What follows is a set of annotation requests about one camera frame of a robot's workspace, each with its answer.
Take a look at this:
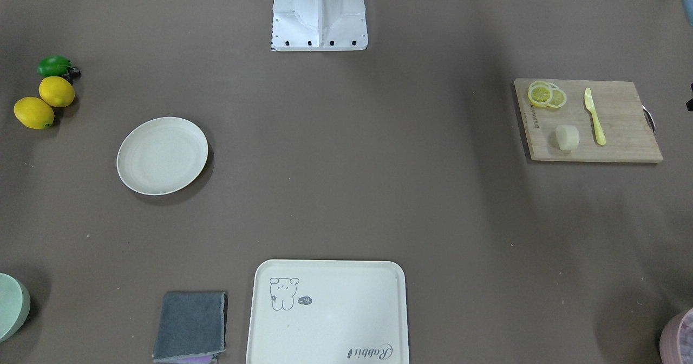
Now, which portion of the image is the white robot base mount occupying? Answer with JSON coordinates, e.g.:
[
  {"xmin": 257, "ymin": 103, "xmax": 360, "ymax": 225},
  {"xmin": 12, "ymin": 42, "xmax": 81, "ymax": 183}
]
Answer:
[{"xmin": 271, "ymin": 0, "xmax": 369, "ymax": 51}]

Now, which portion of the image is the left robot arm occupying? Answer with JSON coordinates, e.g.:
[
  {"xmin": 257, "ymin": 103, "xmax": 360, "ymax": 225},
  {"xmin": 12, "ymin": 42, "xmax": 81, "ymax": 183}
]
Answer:
[{"xmin": 682, "ymin": 0, "xmax": 693, "ymax": 26}]

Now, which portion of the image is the dark purple small fruit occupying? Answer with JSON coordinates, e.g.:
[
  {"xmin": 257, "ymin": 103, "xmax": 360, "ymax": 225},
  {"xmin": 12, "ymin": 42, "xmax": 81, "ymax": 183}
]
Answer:
[{"xmin": 62, "ymin": 66, "xmax": 82, "ymax": 85}]

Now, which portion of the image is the yellow plastic knife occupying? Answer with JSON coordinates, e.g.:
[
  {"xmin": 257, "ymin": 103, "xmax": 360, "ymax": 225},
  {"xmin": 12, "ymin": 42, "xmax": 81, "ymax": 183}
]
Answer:
[{"xmin": 584, "ymin": 87, "xmax": 606, "ymax": 145}]

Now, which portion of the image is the pink bowl with ice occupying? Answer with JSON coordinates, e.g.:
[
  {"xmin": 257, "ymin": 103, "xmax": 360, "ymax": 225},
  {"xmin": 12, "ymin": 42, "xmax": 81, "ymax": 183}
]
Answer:
[{"xmin": 659, "ymin": 309, "xmax": 692, "ymax": 363}]

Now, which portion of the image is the yellow lemon upper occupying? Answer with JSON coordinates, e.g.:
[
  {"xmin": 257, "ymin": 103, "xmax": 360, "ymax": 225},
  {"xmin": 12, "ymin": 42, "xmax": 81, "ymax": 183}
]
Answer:
[{"xmin": 38, "ymin": 77, "xmax": 76, "ymax": 108}]

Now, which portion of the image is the yellow lemon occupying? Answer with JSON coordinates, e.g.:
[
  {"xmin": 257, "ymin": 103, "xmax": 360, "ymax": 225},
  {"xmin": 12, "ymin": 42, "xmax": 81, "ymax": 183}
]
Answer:
[
  {"xmin": 38, "ymin": 77, "xmax": 76, "ymax": 108},
  {"xmin": 14, "ymin": 97, "xmax": 55, "ymax": 129}
]

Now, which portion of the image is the grey folded cloth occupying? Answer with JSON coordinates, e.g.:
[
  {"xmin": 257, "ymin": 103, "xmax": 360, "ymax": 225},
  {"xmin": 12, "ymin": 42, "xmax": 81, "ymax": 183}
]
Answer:
[{"xmin": 153, "ymin": 291, "xmax": 227, "ymax": 363}]

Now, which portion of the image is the mint green bowl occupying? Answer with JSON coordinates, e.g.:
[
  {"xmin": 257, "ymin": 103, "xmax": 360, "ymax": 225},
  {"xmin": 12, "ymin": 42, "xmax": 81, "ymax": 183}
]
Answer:
[{"xmin": 1, "ymin": 273, "xmax": 30, "ymax": 342}]

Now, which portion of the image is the lemon slice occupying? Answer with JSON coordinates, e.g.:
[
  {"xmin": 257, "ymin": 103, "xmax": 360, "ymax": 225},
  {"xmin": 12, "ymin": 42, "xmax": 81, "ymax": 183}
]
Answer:
[
  {"xmin": 527, "ymin": 80, "xmax": 553, "ymax": 107},
  {"xmin": 547, "ymin": 83, "xmax": 567, "ymax": 109}
]

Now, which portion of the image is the white steamed bun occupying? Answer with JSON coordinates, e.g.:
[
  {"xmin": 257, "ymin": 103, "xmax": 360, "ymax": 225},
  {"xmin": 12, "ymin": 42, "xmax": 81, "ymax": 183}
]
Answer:
[{"xmin": 554, "ymin": 125, "xmax": 581, "ymax": 151}]

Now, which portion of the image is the lemon slice back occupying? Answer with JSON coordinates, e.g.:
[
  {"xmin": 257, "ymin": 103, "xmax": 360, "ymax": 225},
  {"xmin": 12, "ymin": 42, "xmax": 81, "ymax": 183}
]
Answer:
[{"xmin": 547, "ymin": 83, "xmax": 567, "ymax": 109}]

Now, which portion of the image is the yellow lemon lower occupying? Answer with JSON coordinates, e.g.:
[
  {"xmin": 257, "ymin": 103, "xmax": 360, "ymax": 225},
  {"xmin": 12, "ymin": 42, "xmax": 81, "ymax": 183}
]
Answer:
[{"xmin": 14, "ymin": 97, "xmax": 55, "ymax": 129}]

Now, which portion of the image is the green lime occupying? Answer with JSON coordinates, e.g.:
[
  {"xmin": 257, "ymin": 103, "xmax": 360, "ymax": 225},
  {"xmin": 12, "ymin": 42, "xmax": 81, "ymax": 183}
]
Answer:
[{"xmin": 36, "ymin": 56, "xmax": 72, "ymax": 77}]

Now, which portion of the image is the round cream plate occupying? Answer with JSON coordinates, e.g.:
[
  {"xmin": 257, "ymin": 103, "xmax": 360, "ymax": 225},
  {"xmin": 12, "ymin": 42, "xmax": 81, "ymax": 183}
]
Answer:
[{"xmin": 116, "ymin": 116, "xmax": 210, "ymax": 196}]

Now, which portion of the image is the lemon slice front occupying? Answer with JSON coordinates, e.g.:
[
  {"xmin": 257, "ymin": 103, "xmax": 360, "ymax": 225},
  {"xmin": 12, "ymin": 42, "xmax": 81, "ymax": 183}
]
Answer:
[{"xmin": 527, "ymin": 80, "xmax": 553, "ymax": 107}]

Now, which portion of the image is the wooden cutting board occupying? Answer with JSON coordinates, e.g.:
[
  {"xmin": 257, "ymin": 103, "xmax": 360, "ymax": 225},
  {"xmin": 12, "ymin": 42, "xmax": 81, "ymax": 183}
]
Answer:
[{"xmin": 514, "ymin": 78, "xmax": 663, "ymax": 164}]

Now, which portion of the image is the cream rabbit tray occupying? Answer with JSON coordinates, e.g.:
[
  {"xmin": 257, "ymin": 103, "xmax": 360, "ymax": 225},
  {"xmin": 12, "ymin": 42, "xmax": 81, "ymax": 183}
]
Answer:
[{"xmin": 246, "ymin": 259, "xmax": 409, "ymax": 363}]

